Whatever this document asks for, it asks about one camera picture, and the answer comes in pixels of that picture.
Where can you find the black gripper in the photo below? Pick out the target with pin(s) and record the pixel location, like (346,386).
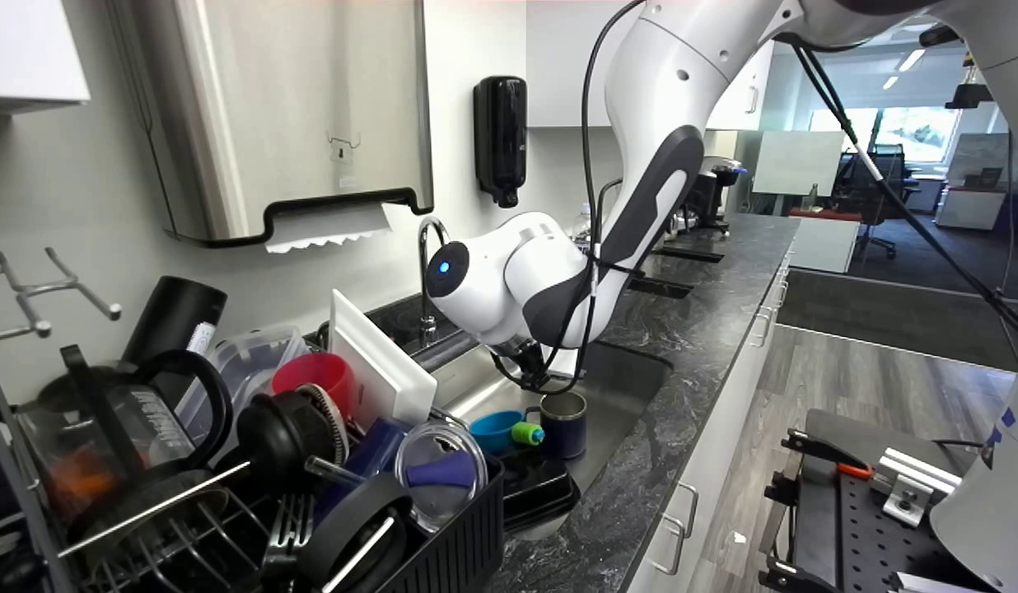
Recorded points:
(543,368)

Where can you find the stainless steel sink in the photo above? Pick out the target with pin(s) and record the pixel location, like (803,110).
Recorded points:
(468,382)

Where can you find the black plastic food container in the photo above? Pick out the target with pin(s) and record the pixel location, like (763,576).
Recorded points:
(536,483)

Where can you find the chrome gooseneck faucet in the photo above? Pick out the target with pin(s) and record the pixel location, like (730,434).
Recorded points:
(423,319)

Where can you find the black counter mat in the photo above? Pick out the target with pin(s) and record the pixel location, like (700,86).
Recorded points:
(666,287)

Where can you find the white rectangular plastic board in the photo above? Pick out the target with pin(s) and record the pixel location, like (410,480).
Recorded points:
(379,368)

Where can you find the blue cup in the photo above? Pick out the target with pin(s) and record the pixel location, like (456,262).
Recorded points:
(377,449)

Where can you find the white lower cabinets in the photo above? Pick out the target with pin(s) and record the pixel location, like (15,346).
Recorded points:
(725,438)

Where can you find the black dish rack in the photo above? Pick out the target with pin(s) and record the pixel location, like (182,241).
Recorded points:
(451,549)

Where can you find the red bowl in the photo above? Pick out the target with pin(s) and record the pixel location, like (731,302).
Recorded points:
(314,377)

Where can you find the black coffee machine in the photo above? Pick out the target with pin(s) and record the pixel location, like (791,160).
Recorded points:
(714,201)

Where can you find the black round utensil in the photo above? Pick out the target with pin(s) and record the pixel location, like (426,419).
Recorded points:
(281,434)

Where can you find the clear plastic container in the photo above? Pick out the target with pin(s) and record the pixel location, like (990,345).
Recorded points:
(249,365)

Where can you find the white upper cabinet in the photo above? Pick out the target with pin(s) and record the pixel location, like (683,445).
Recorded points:
(24,44)
(558,68)

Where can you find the black fork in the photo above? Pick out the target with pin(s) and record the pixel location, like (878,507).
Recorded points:
(289,533)

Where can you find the white low cabinet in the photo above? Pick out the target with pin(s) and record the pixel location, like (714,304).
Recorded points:
(825,244)

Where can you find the white whiteboard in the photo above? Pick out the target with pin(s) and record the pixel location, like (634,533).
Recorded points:
(797,162)

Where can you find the black breadboard table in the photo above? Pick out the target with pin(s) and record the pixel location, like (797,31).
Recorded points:
(857,539)

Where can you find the steel paper towel dispenser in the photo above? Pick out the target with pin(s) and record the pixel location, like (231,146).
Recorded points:
(289,110)

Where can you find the dark office chair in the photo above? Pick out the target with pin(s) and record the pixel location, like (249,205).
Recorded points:
(872,201)

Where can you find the black tumbler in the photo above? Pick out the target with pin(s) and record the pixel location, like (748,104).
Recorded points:
(177,319)

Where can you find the black wall soap dispenser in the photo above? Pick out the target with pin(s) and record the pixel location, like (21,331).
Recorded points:
(499,134)

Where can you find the aluminium bracket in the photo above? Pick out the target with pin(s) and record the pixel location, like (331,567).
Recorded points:
(913,480)

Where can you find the camera on black stand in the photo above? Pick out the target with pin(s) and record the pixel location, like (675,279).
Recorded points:
(969,96)

